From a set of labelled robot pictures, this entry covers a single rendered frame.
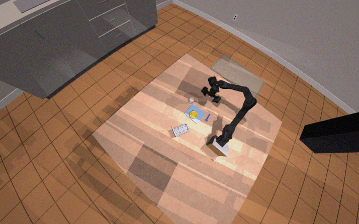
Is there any white dish rack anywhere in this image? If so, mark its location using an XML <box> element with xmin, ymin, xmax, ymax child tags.
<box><xmin>172</xmin><ymin>124</ymin><xmax>190</xmax><ymax>137</ymax></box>

